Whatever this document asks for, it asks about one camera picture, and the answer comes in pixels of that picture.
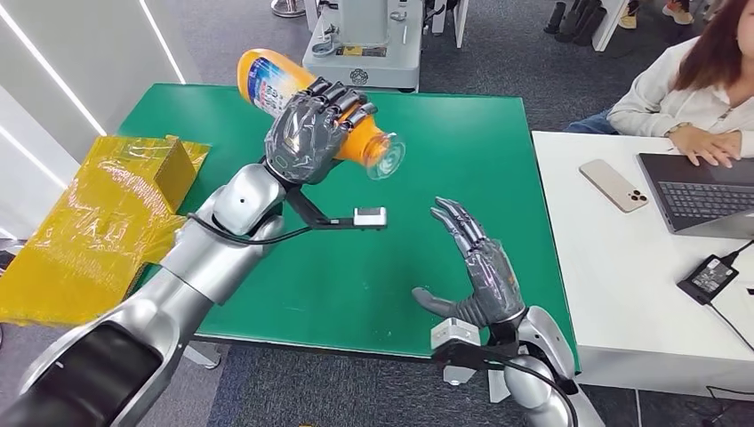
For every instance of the wide white table leg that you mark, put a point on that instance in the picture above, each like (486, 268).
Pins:
(498, 386)

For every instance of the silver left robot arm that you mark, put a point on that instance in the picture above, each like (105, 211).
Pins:
(194, 277)

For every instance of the orange plastic bottle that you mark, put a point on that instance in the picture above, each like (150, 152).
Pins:
(268, 76)

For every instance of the pale grey machine base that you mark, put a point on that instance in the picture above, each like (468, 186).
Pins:
(377, 65)

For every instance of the dark grey laptop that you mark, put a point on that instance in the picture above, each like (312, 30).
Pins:
(701, 197)

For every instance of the beige shoe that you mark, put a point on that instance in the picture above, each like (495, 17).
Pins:
(629, 16)

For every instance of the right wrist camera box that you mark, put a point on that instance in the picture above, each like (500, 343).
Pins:
(453, 336)

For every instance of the person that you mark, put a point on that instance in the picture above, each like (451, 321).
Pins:
(660, 97)

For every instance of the yellow taped cardboard box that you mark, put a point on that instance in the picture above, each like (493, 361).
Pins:
(88, 236)

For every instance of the slanted white table leg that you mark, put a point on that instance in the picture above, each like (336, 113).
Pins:
(203, 356)

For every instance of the small white table foot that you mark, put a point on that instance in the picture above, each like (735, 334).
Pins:
(458, 376)

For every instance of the beige smartphone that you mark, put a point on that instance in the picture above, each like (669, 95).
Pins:
(612, 185)

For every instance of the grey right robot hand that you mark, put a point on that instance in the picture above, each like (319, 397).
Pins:
(492, 283)

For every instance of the person's hand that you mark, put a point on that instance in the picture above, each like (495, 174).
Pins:
(704, 142)

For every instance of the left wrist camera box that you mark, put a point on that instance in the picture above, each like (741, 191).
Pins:
(370, 217)

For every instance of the white furniture panel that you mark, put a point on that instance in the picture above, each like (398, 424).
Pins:
(608, 23)

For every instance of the white and orange shoe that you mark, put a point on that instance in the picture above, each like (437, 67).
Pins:
(678, 12)

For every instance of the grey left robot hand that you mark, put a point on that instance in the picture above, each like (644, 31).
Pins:
(306, 141)

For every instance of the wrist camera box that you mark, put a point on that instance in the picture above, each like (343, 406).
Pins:
(453, 336)
(370, 217)

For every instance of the black power adapter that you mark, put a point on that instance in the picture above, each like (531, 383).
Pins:
(708, 280)

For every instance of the round metal stand base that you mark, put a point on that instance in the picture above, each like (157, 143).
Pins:
(287, 7)

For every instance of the white stand legs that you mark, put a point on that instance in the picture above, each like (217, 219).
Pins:
(459, 20)

